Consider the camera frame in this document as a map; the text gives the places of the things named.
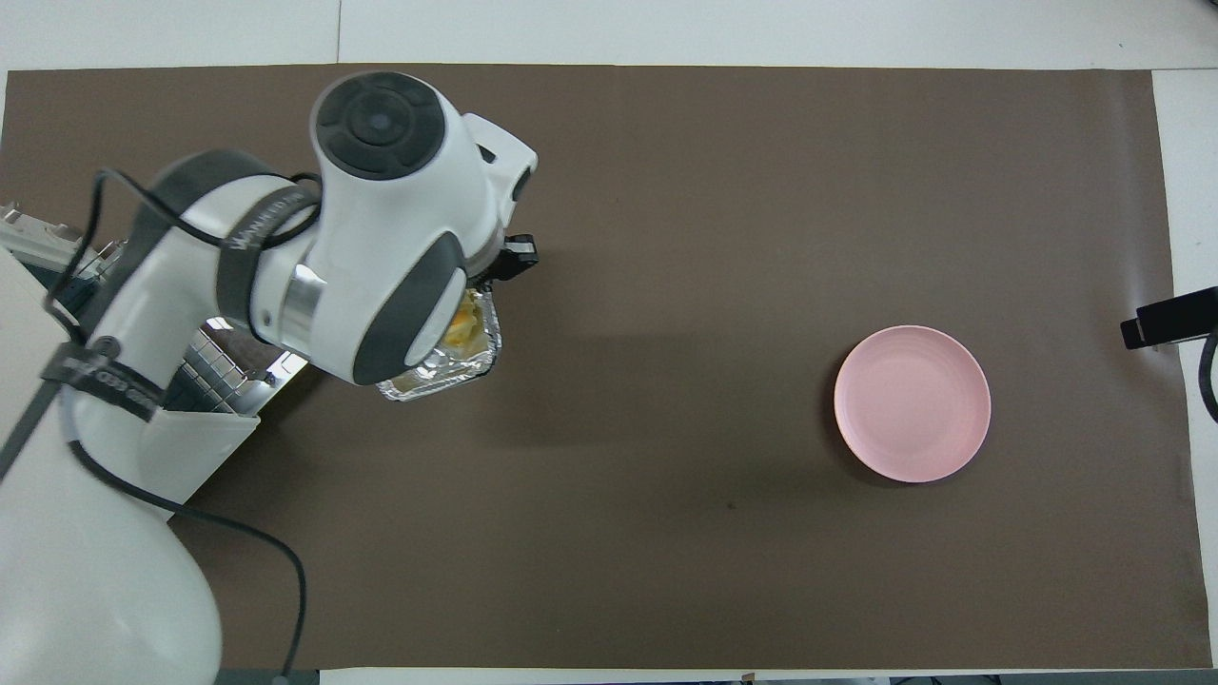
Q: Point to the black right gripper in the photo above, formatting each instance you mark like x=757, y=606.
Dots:
x=1185, y=314

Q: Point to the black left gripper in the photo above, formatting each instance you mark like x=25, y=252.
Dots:
x=519, y=255

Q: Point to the yellow sliced bread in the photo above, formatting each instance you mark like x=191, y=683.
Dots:
x=461, y=328

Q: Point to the aluminium foil tray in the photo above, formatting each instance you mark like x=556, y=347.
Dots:
x=438, y=382

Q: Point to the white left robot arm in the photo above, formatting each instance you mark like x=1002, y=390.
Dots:
x=400, y=219

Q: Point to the glass oven door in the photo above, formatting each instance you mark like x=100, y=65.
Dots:
x=285, y=366

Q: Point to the metal oven rack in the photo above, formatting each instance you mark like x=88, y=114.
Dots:
x=214, y=376

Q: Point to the white toaster oven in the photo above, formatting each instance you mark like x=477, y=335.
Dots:
x=205, y=445

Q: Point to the brown table mat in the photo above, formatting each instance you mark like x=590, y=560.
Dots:
x=714, y=238

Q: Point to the pink round plate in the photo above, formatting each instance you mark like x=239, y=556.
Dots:
x=912, y=404

